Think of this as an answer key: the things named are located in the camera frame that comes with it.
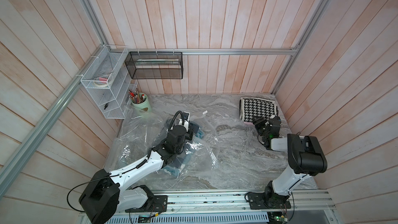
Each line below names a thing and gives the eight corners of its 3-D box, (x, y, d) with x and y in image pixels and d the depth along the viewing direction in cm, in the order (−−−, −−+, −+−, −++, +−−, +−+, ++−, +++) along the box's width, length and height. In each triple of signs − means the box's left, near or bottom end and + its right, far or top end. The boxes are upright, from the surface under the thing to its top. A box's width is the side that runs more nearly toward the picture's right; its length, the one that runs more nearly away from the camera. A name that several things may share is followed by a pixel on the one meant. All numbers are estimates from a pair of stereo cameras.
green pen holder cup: (136, 119, 106) (129, 105, 95) (140, 107, 114) (134, 92, 102) (150, 119, 106) (144, 105, 95) (153, 107, 114) (148, 92, 102)
